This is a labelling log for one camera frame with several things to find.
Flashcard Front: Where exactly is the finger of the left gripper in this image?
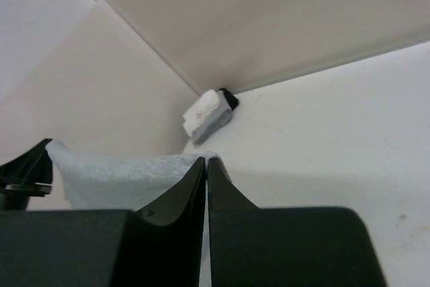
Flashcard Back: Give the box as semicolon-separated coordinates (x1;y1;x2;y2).
1;138;53;196

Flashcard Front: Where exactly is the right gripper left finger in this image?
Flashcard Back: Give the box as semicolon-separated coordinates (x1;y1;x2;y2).
1;158;205;286

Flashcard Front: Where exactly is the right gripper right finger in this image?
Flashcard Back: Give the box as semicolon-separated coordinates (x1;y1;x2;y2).
207;159;386;286

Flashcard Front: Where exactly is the folded black tank top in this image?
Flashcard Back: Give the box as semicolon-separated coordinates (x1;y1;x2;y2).
219;88;240;111

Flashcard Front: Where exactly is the folded white tank top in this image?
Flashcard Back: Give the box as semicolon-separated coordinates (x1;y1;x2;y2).
183;89;220;137

